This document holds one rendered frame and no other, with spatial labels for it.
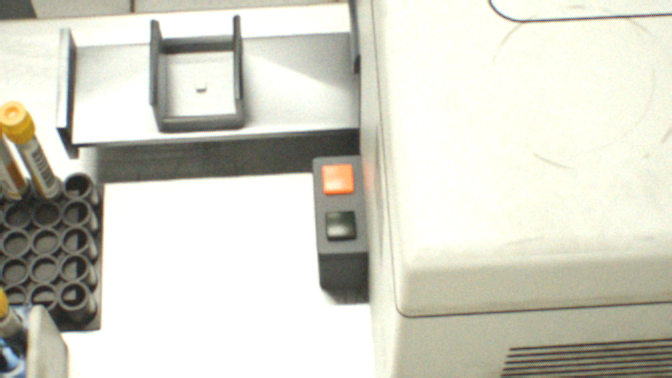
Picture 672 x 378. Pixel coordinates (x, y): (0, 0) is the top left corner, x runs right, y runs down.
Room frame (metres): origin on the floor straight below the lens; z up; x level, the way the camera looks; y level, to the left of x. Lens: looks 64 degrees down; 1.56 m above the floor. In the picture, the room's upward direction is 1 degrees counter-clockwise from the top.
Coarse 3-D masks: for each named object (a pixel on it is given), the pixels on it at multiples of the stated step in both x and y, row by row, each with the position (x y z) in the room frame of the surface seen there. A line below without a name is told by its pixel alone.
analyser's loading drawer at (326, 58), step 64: (64, 64) 0.39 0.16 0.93; (128, 64) 0.40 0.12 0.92; (192, 64) 0.40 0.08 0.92; (256, 64) 0.40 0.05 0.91; (320, 64) 0.40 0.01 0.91; (64, 128) 0.35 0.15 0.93; (128, 128) 0.36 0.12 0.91; (192, 128) 0.36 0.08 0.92; (256, 128) 0.36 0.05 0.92; (320, 128) 0.36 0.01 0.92
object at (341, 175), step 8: (328, 168) 0.32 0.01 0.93; (336, 168) 0.32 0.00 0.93; (344, 168) 0.32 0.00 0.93; (328, 176) 0.32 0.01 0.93; (336, 176) 0.32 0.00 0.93; (344, 176) 0.32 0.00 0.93; (328, 184) 0.31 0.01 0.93; (336, 184) 0.31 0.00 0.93; (344, 184) 0.31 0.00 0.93; (352, 184) 0.31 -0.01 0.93; (328, 192) 0.31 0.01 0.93; (336, 192) 0.31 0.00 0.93; (344, 192) 0.31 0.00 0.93
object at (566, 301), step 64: (384, 0) 0.27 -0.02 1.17; (448, 0) 0.26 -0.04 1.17; (512, 0) 0.26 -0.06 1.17; (576, 0) 0.26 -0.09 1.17; (640, 0) 0.26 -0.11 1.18; (384, 64) 0.24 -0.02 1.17; (448, 64) 0.24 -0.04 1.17; (512, 64) 0.24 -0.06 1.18; (576, 64) 0.24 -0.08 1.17; (640, 64) 0.23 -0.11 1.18; (384, 128) 0.23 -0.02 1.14; (448, 128) 0.21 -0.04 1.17; (512, 128) 0.21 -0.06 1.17; (576, 128) 0.21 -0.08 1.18; (640, 128) 0.21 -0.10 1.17; (320, 192) 0.31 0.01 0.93; (384, 192) 0.22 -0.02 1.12; (448, 192) 0.19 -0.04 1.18; (512, 192) 0.19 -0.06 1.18; (576, 192) 0.19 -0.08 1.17; (640, 192) 0.18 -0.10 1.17; (320, 256) 0.27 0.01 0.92; (384, 256) 0.20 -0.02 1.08; (448, 256) 0.16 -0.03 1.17; (512, 256) 0.16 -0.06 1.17; (576, 256) 0.16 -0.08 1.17; (640, 256) 0.16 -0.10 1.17; (384, 320) 0.19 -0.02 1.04; (448, 320) 0.16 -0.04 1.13; (512, 320) 0.16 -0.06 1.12; (576, 320) 0.16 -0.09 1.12; (640, 320) 0.16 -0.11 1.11
